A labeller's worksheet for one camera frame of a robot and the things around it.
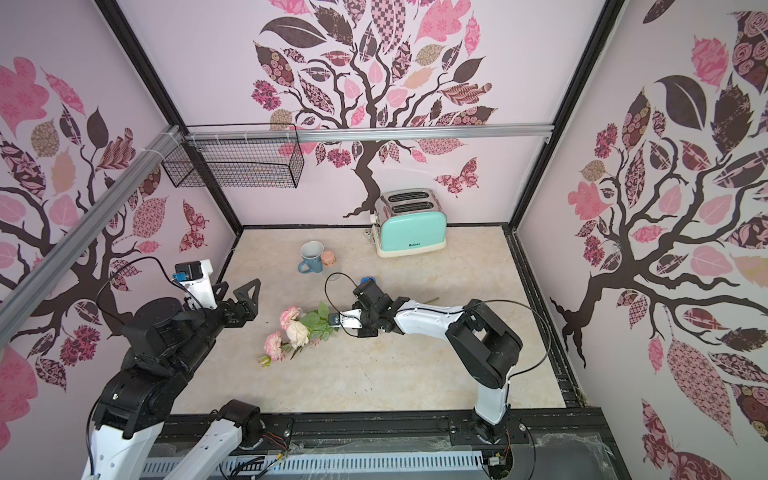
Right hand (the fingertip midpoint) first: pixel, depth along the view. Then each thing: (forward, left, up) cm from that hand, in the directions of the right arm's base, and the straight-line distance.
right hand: (351, 313), depth 89 cm
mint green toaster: (+31, -19, +8) cm, 38 cm away
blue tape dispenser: (+15, -3, -4) cm, 16 cm away
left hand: (-9, +19, +28) cm, 35 cm away
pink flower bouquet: (-9, +13, +8) cm, 17 cm away
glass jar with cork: (+18, +9, +4) cm, 21 cm away
